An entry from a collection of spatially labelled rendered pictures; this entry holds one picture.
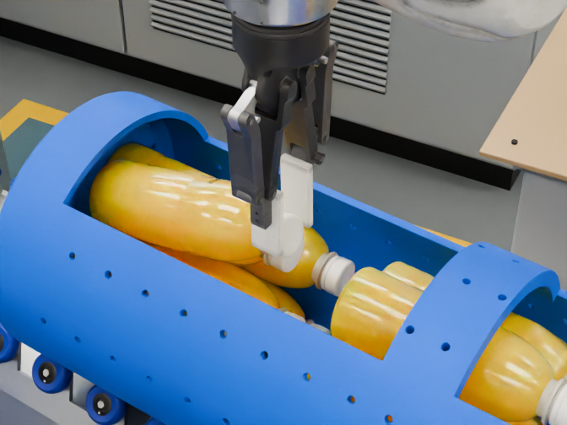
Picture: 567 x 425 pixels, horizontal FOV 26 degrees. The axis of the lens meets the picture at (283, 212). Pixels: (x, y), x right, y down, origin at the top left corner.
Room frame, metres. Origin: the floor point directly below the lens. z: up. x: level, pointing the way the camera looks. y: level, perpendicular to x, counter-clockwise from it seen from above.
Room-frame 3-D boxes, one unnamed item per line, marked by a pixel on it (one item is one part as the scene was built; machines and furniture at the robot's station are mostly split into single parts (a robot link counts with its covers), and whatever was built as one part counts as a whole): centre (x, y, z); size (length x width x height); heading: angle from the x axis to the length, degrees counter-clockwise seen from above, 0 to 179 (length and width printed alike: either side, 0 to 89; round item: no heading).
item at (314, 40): (0.80, 0.00, 1.41); 0.08 x 0.07 x 0.09; 146
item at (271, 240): (0.78, 0.01, 1.25); 0.03 x 0.01 x 0.07; 56
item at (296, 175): (0.81, -0.01, 1.25); 0.03 x 0.01 x 0.07; 56
